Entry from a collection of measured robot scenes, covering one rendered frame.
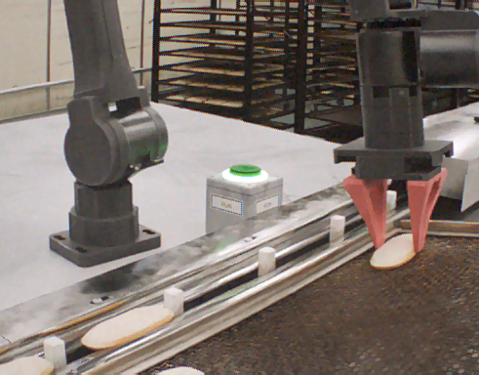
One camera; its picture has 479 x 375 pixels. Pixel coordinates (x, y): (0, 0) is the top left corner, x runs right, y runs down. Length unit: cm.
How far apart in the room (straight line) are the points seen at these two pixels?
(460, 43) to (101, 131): 39
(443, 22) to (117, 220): 44
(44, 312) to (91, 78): 30
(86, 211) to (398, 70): 40
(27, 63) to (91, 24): 511
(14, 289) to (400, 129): 43
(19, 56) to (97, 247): 506
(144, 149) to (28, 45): 511
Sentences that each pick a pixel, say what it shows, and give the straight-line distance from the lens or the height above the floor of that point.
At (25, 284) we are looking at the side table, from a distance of 80.
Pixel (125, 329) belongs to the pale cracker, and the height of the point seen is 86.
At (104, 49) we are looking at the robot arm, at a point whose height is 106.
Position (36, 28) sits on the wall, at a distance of 596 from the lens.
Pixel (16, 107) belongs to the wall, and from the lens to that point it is 591.
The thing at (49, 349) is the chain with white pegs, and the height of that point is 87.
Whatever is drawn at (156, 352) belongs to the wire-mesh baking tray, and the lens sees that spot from 51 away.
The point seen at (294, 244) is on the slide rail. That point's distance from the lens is 83.
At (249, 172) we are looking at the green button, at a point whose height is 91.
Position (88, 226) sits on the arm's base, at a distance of 85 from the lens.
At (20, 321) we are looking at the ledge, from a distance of 62.
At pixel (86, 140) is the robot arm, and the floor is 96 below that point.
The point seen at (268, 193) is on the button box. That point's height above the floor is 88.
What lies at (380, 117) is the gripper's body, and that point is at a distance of 64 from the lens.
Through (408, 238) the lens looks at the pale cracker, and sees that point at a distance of 70.
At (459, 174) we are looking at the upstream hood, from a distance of 101.
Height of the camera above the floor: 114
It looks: 16 degrees down
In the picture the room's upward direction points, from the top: 2 degrees clockwise
